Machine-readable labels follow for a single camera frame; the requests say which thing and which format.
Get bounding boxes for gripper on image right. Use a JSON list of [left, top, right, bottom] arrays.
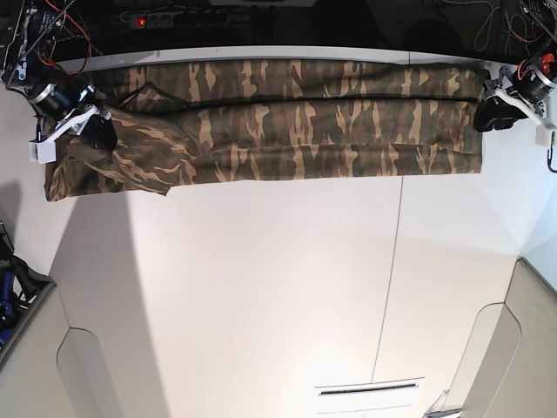
[[473, 54, 556, 132]]

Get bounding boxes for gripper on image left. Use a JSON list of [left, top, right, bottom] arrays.
[[28, 81, 117, 152]]

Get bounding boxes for camouflage T-shirt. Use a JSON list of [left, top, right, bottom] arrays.
[[44, 59, 487, 202]]

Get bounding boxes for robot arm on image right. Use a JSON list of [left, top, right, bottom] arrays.
[[474, 1, 556, 132]]

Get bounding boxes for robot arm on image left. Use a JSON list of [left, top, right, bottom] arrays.
[[1, 1, 117, 158]]

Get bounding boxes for black power strip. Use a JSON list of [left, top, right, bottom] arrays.
[[120, 10, 229, 30]]

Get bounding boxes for blue items in bin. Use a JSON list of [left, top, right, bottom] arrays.
[[1, 267, 18, 347]]

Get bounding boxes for grey side cabinet right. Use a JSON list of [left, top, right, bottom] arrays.
[[461, 260, 556, 417]]

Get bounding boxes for white camera box image right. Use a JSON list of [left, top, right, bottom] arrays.
[[535, 125, 556, 148]]

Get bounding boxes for white camera box image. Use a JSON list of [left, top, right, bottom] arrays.
[[535, 125, 556, 148], [29, 140, 57, 165]]

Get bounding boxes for white camera box image left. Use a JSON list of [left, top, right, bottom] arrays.
[[29, 140, 57, 165]]

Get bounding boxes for loose dark cable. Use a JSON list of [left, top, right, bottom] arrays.
[[473, 0, 510, 51]]

